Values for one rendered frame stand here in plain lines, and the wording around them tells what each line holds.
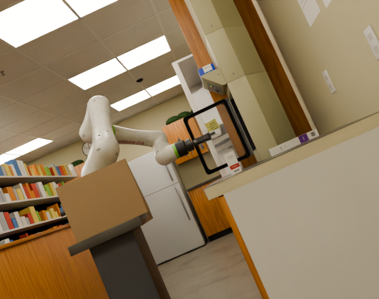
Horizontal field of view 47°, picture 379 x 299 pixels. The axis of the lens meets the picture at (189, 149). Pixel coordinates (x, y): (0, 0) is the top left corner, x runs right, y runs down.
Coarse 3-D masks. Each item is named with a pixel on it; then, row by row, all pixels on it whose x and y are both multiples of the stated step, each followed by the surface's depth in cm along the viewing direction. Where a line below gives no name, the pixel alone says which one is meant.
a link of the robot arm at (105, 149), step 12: (96, 96) 228; (96, 108) 220; (108, 108) 225; (84, 120) 233; (96, 120) 212; (108, 120) 213; (96, 132) 202; (108, 132) 201; (96, 144) 194; (108, 144) 193; (96, 156) 194; (108, 156) 194; (96, 168) 197
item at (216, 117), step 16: (208, 112) 273; (224, 112) 271; (192, 128) 275; (208, 128) 273; (224, 128) 271; (208, 144) 273; (224, 144) 271; (240, 144) 269; (208, 160) 273; (224, 160) 271
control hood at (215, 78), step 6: (210, 72) 242; (216, 72) 241; (204, 78) 242; (210, 78) 241; (216, 78) 241; (222, 78) 241; (204, 84) 259; (216, 84) 245; (222, 84) 241; (210, 90) 271; (222, 90) 256
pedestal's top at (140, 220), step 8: (144, 216) 187; (120, 224) 176; (128, 224) 175; (136, 224) 175; (104, 232) 176; (112, 232) 175; (120, 232) 175; (88, 240) 176; (96, 240) 176; (104, 240) 175; (72, 248) 176; (80, 248) 176; (88, 248) 175
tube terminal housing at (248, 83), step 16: (224, 32) 242; (240, 32) 251; (208, 48) 258; (224, 48) 242; (240, 48) 246; (224, 64) 241; (240, 64) 241; (256, 64) 250; (240, 80) 240; (256, 80) 245; (240, 96) 240; (256, 96) 240; (272, 96) 249; (240, 112) 239; (256, 112) 238; (272, 112) 244; (256, 128) 238; (272, 128) 239; (288, 128) 248; (256, 144) 237; (272, 144) 237
